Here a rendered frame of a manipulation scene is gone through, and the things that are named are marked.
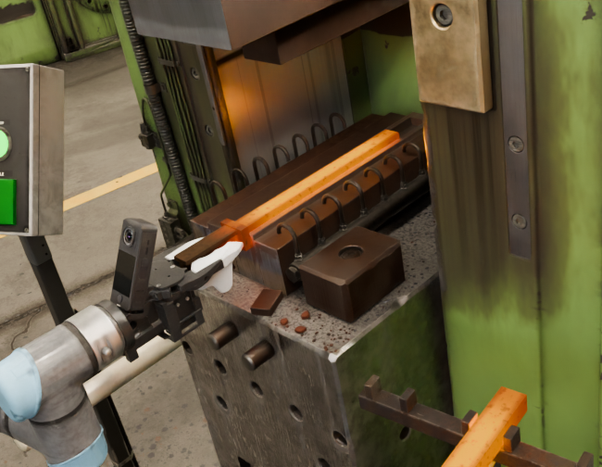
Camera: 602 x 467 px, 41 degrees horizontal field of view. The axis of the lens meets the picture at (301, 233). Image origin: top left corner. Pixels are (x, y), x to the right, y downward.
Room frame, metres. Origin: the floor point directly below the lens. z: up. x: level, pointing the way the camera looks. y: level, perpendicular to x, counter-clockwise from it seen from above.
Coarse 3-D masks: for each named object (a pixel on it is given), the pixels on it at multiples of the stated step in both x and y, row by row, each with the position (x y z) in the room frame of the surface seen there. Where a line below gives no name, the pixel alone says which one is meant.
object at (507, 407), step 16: (496, 400) 0.62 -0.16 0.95; (512, 400) 0.62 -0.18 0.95; (480, 416) 0.60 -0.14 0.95; (496, 416) 0.60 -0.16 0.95; (512, 416) 0.60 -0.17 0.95; (480, 432) 0.58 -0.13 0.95; (496, 432) 0.58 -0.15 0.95; (464, 448) 0.56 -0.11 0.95; (480, 448) 0.56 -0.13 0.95; (496, 448) 0.57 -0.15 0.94; (448, 464) 0.55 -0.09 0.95; (464, 464) 0.55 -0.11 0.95; (480, 464) 0.55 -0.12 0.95
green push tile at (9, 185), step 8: (0, 184) 1.24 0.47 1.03; (8, 184) 1.24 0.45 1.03; (16, 184) 1.24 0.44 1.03; (0, 192) 1.24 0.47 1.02; (8, 192) 1.23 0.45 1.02; (16, 192) 1.23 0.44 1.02; (0, 200) 1.23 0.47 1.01; (8, 200) 1.22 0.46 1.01; (16, 200) 1.23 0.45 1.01; (0, 208) 1.23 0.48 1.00; (8, 208) 1.22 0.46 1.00; (16, 208) 1.22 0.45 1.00; (0, 216) 1.22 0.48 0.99; (8, 216) 1.21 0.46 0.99; (16, 216) 1.22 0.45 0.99; (8, 224) 1.21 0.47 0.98
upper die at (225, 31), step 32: (128, 0) 1.09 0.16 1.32; (160, 0) 1.03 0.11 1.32; (192, 0) 0.98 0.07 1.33; (224, 0) 0.94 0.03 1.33; (256, 0) 0.97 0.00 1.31; (288, 0) 1.00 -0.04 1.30; (320, 0) 1.03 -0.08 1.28; (160, 32) 1.05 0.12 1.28; (192, 32) 0.99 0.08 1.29; (224, 32) 0.94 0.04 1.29; (256, 32) 0.96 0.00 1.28
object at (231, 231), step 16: (368, 144) 1.17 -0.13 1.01; (384, 144) 1.17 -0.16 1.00; (336, 160) 1.13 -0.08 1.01; (352, 160) 1.12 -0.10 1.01; (320, 176) 1.09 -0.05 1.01; (336, 176) 1.10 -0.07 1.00; (288, 192) 1.06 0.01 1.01; (304, 192) 1.06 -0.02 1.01; (256, 208) 1.03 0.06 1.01; (272, 208) 1.02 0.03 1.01; (224, 224) 1.00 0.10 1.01; (240, 224) 0.99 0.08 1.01; (256, 224) 1.00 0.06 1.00; (208, 240) 0.96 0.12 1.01; (224, 240) 0.96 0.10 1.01; (240, 240) 0.97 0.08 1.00; (176, 256) 0.94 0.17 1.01; (192, 256) 0.93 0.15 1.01
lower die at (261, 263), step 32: (352, 128) 1.31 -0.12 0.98; (384, 128) 1.26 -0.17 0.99; (416, 128) 1.21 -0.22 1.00; (320, 160) 1.18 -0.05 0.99; (416, 160) 1.12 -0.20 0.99; (256, 192) 1.14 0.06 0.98; (320, 192) 1.06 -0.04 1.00; (352, 192) 1.05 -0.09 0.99; (192, 224) 1.09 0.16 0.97; (288, 224) 1.00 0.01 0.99; (320, 224) 0.99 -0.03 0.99; (384, 224) 1.07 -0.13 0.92; (256, 256) 0.98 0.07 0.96; (288, 256) 0.95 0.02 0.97; (288, 288) 0.94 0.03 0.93
